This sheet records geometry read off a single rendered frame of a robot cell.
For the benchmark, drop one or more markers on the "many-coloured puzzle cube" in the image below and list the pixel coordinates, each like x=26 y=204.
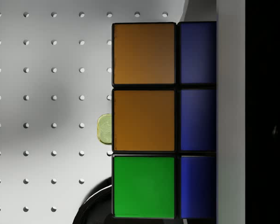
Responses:
x=143 y=116

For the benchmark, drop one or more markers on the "black plate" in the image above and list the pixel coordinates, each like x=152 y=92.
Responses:
x=96 y=205

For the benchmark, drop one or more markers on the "flat-sided can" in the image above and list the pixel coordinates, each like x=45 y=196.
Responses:
x=105 y=129

